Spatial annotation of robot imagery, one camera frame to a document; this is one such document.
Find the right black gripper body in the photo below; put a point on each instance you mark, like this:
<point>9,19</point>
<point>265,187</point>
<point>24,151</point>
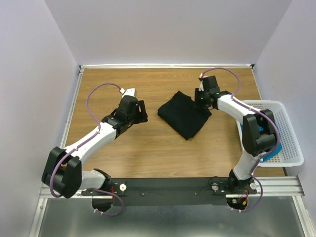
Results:
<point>200,98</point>

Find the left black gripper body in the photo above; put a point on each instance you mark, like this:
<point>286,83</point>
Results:
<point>131,120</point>

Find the black t shirt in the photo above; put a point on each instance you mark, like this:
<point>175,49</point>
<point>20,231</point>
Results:
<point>182,114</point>

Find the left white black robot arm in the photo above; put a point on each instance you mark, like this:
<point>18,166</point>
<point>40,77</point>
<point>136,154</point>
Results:
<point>63,171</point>

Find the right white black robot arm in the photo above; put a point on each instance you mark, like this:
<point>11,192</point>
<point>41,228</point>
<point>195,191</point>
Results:
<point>242,173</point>

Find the blue t shirt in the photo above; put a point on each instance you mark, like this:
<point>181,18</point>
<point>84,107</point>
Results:
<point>259,139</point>

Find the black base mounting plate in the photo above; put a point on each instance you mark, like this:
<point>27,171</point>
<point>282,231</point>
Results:
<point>205,197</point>

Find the white plastic basket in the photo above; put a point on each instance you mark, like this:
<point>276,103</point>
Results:
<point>290,154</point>

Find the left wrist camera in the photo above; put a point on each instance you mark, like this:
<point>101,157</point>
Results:
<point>129,92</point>

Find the aluminium back rail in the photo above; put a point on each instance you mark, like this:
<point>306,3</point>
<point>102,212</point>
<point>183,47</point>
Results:
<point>164,66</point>

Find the aluminium front rail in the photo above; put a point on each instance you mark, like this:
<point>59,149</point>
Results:
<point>267,186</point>

